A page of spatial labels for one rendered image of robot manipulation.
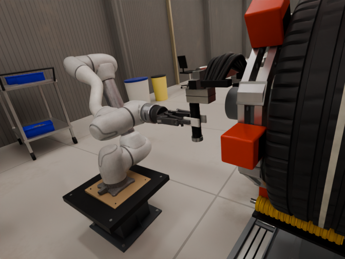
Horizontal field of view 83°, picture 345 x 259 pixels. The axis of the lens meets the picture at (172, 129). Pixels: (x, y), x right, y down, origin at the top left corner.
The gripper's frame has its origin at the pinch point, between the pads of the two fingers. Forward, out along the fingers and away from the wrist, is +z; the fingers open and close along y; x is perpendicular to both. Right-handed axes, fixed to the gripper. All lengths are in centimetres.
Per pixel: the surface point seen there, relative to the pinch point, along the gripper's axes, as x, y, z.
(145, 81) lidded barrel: -26, -211, -277
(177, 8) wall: 146, -515, -417
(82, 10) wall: 122, -176, -386
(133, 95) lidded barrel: -51, -187, -293
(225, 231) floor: -83, -25, -3
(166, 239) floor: -83, 0, -30
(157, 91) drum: -59, -265, -300
